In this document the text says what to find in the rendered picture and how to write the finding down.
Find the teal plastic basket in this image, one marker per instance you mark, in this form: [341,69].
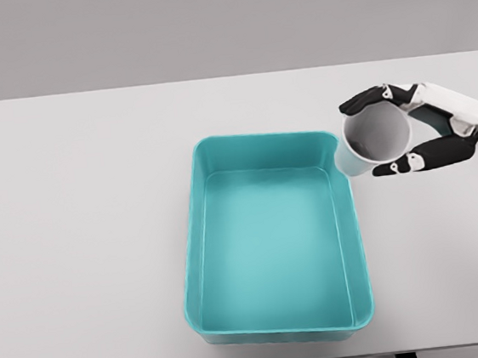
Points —
[271,244]

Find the white paper cup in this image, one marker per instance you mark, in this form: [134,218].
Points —
[377,132]

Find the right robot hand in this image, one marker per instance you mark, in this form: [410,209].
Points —
[451,122]

